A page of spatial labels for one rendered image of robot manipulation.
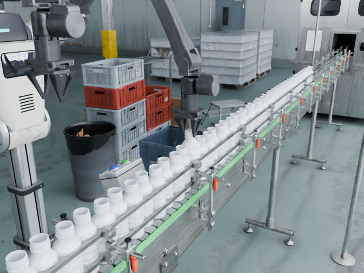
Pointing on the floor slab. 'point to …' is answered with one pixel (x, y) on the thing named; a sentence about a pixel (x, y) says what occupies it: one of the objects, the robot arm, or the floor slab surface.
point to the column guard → (109, 44)
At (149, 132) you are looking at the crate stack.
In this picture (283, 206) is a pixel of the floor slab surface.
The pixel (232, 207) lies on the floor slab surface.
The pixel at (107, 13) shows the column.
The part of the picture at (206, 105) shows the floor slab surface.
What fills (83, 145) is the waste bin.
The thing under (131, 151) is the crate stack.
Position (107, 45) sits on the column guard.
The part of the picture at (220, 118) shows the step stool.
